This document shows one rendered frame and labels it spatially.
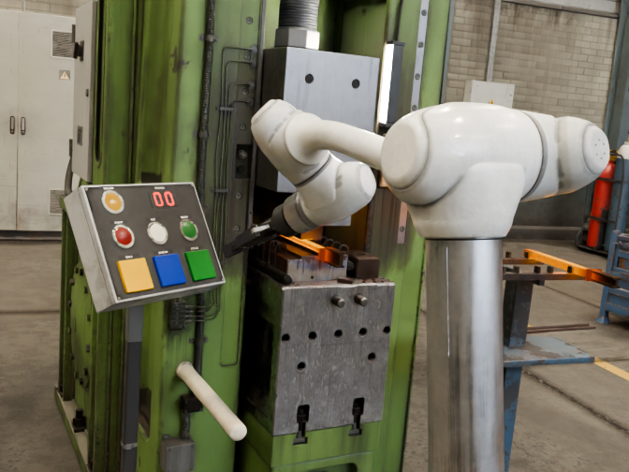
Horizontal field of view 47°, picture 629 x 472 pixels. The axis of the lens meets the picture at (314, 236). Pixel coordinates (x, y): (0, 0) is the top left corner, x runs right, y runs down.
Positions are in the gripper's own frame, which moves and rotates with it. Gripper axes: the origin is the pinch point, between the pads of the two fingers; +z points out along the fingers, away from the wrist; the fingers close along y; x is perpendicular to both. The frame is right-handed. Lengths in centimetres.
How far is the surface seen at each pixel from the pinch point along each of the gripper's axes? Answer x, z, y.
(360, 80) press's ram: 40, -18, 52
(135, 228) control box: 11.0, 13.3, -16.1
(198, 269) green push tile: -1.0, 12.5, -1.5
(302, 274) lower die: -6.9, 15.7, 40.0
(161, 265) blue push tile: 1.3, 12.5, -12.4
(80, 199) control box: 19.6, 15.2, -27.1
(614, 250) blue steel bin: -29, 50, 443
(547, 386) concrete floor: -88, 61, 269
